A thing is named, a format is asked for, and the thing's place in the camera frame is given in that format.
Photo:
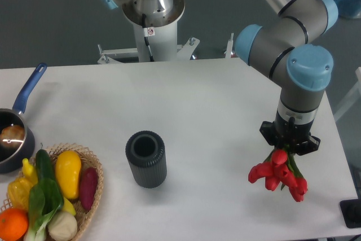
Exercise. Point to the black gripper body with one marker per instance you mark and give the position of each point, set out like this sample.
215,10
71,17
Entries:
295,138

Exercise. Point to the red tulip bouquet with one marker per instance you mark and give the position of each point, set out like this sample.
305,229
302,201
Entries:
280,169

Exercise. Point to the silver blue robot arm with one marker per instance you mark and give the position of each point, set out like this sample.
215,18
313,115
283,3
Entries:
284,54

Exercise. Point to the dark grey ribbed vase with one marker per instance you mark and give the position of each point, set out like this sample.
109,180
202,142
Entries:
145,152

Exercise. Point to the black device at edge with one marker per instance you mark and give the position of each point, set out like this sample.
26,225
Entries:
351,212

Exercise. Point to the purple sweet potato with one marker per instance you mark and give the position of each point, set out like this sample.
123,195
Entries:
88,185

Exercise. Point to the yellow mango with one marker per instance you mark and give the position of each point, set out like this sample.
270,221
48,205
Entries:
67,172

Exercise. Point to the beige garlic bulb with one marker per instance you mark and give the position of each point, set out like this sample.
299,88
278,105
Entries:
63,226

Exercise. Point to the green cucumber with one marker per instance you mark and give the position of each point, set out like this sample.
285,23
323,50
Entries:
44,166

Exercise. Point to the green bok choy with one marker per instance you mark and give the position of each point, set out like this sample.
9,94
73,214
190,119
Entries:
45,199

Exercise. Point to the small yellow squash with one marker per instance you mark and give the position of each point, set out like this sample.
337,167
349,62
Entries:
29,171

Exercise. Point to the yellow bell pepper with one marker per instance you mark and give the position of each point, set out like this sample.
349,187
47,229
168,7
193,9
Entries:
18,192

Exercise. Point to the browned patty in pan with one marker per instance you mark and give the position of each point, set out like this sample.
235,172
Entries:
12,136

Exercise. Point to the orange fruit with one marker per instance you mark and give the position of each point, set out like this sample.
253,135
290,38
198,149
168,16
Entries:
14,224

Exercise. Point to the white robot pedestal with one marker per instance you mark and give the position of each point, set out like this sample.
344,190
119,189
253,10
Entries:
155,27

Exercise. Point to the blue handled saucepan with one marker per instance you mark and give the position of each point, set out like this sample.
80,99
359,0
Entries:
11,158

